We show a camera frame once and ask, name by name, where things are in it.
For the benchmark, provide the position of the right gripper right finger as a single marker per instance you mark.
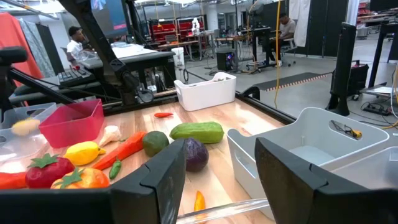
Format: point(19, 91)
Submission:
point(295, 193)

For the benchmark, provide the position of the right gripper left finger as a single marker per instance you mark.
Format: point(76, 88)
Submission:
point(155, 193)

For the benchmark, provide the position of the small orange chili pepper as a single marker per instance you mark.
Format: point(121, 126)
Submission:
point(199, 202)

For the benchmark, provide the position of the small green chili pepper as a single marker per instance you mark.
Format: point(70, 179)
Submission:
point(115, 170)

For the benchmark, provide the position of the green avocado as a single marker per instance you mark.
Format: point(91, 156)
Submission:
point(155, 143)

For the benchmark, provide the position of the orange carrot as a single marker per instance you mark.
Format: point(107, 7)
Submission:
point(11, 181)
point(124, 151)

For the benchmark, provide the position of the orange tomato green calyx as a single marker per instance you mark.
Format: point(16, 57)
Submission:
point(90, 180)

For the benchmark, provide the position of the light green cucumber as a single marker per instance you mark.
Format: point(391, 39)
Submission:
point(197, 132)

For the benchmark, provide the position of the white garlic bulb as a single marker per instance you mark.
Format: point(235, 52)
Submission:
point(110, 134)

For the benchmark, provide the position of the yellow lemon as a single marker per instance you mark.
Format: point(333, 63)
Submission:
point(82, 153)

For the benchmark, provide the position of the red tomato green calyx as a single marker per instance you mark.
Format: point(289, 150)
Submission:
point(46, 174)

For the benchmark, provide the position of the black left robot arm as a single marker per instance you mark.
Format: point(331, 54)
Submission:
point(94, 34)

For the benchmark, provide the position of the purple cabbage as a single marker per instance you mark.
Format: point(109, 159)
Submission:
point(197, 155)

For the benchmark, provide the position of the grey plastic basket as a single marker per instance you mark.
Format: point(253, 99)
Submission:
point(311, 124)

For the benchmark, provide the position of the red chili pepper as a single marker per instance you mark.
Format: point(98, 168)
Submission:
point(163, 114)

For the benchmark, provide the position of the small clear plastic bin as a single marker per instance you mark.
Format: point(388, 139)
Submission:
point(373, 169)

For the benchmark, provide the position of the yellow power plug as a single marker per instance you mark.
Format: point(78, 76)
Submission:
point(356, 134)

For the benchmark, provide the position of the red plastic bin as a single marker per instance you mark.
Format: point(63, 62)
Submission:
point(71, 130)

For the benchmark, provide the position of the white plastic basket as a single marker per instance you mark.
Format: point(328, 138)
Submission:
point(205, 93)

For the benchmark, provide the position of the black hazard-striped floor mat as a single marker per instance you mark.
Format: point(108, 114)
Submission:
point(292, 81)

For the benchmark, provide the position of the black power strip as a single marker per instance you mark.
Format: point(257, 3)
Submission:
point(376, 109)

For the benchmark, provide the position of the black equipment box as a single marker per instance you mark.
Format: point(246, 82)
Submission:
point(359, 77)

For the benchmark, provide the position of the black pillar stand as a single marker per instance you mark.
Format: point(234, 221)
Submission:
point(342, 68)

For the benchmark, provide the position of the grey workbench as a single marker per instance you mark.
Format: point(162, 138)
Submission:
point(140, 57)

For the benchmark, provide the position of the backlit black keyboard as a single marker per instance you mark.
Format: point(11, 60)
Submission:
point(74, 76)

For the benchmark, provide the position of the yellow corn cob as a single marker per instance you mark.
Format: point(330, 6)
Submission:
point(25, 127)

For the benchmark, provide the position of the white office chair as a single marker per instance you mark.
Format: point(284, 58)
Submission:
point(289, 46)

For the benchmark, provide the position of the black computer tower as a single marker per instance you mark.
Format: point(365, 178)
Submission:
point(226, 61)

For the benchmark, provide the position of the grey desk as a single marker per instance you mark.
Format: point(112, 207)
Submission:
point(37, 91)

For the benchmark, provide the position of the black desk leg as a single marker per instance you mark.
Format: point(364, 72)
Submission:
point(377, 53)

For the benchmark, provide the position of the black standing desk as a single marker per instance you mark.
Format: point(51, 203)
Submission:
point(259, 34)

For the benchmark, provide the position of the red shelving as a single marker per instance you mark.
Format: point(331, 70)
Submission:
point(174, 31)

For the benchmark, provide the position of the person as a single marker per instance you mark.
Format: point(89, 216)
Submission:
point(286, 29)
point(76, 42)

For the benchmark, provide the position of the white hanging cloth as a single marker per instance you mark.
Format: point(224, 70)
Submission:
point(300, 21)

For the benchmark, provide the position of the white robot figure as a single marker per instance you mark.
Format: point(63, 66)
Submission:
point(195, 26)

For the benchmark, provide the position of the computer monitor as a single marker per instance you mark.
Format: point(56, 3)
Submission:
point(112, 18)

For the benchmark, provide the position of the grey patterned panel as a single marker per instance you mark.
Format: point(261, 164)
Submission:
point(35, 43)

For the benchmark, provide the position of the orange fabric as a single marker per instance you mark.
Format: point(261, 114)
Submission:
point(15, 43)

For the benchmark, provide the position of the black aluminium rig frame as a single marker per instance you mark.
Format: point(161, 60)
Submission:
point(264, 107)

